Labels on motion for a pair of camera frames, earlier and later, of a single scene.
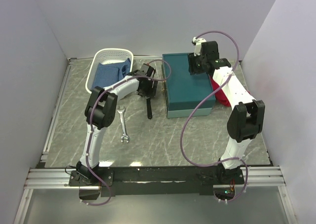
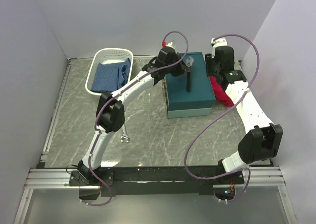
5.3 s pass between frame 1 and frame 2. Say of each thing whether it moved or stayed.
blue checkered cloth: stayed
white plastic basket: stayed
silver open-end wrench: stayed
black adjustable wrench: moved
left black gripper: moved
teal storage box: stayed
